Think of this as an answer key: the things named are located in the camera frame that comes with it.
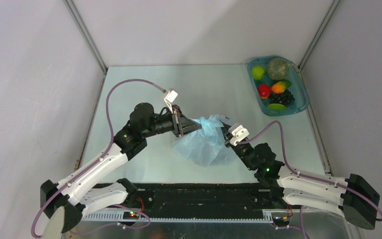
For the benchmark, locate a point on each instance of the aluminium corner post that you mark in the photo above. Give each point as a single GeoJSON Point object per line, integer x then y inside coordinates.
{"type": "Point", "coordinates": [85, 33]}
{"type": "Point", "coordinates": [319, 32]}

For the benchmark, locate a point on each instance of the controller board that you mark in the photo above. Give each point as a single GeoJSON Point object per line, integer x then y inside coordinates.
{"type": "Point", "coordinates": [281, 219]}
{"type": "Point", "coordinates": [131, 215]}

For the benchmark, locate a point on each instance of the red yellow fake apple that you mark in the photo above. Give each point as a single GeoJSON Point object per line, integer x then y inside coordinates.
{"type": "Point", "coordinates": [264, 91]}

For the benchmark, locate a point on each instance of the left controller board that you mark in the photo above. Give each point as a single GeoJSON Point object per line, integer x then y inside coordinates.
{"type": "Point", "coordinates": [131, 215]}

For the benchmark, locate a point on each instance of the left aluminium corner post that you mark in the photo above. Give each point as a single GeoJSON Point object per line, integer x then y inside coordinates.
{"type": "Point", "coordinates": [85, 33]}

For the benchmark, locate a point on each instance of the netted green fake melon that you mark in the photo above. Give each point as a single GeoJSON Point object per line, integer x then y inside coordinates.
{"type": "Point", "coordinates": [278, 69]}

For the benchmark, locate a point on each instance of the teal plastic basin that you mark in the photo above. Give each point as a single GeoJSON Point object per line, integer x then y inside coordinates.
{"type": "Point", "coordinates": [297, 88]}

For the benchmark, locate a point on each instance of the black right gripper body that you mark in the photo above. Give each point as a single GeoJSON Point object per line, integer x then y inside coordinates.
{"type": "Point", "coordinates": [227, 142]}

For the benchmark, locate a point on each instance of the orange green fake mango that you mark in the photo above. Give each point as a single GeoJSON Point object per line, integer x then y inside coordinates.
{"type": "Point", "coordinates": [280, 86]}

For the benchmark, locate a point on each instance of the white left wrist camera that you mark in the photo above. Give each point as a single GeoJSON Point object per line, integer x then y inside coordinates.
{"type": "Point", "coordinates": [168, 97]}

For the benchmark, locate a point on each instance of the right aluminium corner post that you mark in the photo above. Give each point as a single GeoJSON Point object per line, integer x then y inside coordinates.
{"type": "Point", "coordinates": [319, 32]}

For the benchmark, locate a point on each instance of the right controller board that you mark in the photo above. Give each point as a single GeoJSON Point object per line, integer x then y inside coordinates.
{"type": "Point", "coordinates": [281, 219]}

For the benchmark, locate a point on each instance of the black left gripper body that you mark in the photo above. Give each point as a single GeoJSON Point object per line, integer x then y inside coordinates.
{"type": "Point", "coordinates": [176, 126]}

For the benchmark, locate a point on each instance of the dark purple fake grape bunch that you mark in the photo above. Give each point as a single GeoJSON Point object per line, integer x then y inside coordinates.
{"type": "Point", "coordinates": [285, 98]}

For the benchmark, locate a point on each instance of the green fake starfruit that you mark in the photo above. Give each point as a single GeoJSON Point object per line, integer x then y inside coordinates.
{"type": "Point", "coordinates": [277, 107]}

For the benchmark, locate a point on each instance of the green fake apple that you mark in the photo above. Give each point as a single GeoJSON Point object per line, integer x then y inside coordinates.
{"type": "Point", "coordinates": [257, 72]}

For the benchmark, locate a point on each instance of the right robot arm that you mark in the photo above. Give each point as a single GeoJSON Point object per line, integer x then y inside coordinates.
{"type": "Point", "coordinates": [352, 198]}

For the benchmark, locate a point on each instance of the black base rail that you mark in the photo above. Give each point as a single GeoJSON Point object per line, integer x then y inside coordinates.
{"type": "Point", "coordinates": [203, 201]}

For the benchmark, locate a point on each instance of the light blue printed plastic bag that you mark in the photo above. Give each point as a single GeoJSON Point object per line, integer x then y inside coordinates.
{"type": "Point", "coordinates": [206, 146]}

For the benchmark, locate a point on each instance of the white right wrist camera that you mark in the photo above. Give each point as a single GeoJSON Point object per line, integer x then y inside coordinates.
{"type": "Point", "coordinates": [238, 133]}

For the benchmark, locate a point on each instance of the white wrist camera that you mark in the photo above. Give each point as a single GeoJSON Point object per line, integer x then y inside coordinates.
{"type": "Point", "coordinates": [168, 97]}
{"type": "Point", "coordinates": [238, 133]}

